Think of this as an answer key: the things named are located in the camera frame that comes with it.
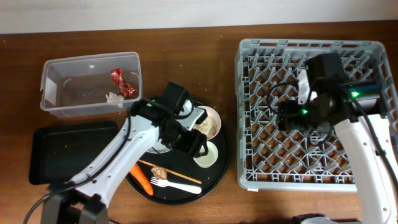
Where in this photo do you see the white cup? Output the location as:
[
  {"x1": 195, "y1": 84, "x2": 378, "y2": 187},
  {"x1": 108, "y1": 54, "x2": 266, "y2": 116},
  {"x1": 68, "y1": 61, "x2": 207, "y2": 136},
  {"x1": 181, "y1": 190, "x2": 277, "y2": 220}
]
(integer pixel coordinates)
[{"x1": 193, "y1": 141, "x2": 218, "y2": 168}]

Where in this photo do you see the pink bowl with scraps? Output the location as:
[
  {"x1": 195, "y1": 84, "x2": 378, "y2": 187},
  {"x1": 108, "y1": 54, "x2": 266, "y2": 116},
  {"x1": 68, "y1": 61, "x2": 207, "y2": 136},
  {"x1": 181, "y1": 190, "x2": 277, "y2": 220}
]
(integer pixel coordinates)
[{"x1": 193, "y1": 106, "x2": 221, "y2": 141}]

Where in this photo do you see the red snack wrapper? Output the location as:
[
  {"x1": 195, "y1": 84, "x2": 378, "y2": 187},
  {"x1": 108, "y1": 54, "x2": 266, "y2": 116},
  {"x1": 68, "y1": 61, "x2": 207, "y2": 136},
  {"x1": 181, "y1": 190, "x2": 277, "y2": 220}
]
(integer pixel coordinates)
[{"x1": 110, "y1": 68, "x2": 136, "y2": 98}]

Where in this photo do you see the white tissue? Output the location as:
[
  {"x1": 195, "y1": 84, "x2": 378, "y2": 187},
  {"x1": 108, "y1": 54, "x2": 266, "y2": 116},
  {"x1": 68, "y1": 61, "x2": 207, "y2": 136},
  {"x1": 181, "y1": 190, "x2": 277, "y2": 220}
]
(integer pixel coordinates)
[{"x1": 105, "y1": 92, "x2": 124, "y2": 109}]

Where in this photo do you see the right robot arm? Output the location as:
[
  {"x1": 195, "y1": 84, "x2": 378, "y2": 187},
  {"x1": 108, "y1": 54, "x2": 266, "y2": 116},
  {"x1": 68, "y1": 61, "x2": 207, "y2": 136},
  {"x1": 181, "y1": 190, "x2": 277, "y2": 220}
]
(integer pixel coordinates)
[{"x1": 276, "y1": 54, "x2": 397, "y2": 223}]

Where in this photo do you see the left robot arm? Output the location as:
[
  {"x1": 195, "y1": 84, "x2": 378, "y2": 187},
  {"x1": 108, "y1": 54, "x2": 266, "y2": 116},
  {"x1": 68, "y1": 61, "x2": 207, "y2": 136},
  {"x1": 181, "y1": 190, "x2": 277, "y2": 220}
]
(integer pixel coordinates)
[{"x1": 33, "y1": 82, "x2": 208, "y2": 223}]

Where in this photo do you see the grey dishwasher rack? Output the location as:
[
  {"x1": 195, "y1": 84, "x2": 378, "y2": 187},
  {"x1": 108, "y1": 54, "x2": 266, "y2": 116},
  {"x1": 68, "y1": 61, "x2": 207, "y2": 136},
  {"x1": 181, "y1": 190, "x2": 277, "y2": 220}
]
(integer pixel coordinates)
[{"x1": 235, "y1": 39, "x2": 397, "y2": 192}]

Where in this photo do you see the grey plate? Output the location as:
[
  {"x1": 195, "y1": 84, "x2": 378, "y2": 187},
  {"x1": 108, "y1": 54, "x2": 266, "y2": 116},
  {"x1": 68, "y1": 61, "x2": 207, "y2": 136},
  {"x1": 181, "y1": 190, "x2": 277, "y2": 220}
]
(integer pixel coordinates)
[{"x1": 147, "y1": 139, "x2": 170, "y2": 154}]

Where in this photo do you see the wooden chopstick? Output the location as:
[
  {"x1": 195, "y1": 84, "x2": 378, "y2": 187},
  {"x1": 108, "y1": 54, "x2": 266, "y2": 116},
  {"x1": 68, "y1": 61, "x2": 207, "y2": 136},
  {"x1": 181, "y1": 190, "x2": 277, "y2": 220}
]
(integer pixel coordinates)
[{"x1": 138, "y1": 159, "x2": 202, "y2": 184}]

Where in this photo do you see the round black tray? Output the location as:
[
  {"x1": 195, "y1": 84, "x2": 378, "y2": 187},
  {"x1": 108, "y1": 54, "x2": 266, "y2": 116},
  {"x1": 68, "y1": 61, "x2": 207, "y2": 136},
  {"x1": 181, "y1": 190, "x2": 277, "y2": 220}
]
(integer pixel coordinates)
[{"x1": 126, "y1": 99, "x2": 231, "y2": 205}]

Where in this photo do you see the brown food scrap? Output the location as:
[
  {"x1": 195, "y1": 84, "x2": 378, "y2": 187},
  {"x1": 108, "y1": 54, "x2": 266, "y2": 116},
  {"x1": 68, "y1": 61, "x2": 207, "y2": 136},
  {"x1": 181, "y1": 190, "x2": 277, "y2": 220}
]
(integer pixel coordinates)
[{"x1": 151, "y1": 166, "x2": 167, "y2": 180}]

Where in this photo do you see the white plastic fork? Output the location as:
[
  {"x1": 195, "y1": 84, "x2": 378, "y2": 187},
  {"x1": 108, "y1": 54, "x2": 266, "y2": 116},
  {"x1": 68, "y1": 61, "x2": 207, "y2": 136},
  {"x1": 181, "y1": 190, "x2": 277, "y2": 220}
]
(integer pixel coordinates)
[{"x1": 150, "y1": 177, "x2": 201, "y2": 194}]

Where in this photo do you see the orange carrot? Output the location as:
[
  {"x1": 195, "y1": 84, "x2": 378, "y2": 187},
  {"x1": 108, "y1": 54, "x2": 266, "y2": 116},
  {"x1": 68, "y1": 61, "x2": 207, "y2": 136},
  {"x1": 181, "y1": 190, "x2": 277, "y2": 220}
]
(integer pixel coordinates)
[{"x1": 129, "y1": 164, "x2": 154, "y2": 196}]

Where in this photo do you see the clear plastic bin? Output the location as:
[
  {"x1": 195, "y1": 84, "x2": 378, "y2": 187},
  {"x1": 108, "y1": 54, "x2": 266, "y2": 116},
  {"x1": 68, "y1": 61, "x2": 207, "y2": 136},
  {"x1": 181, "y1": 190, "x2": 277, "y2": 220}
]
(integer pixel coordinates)
[{"x1": 40, "y1": 52, "x2": 143, "y2": 118}]

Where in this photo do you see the black rectangular tray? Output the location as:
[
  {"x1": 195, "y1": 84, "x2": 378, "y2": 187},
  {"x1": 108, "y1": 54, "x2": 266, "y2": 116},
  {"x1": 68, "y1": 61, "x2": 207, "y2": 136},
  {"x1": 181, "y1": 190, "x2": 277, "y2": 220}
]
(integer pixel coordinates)
[{"x1": 29, "y1": 121, "x2": 119, "y2": 185}]

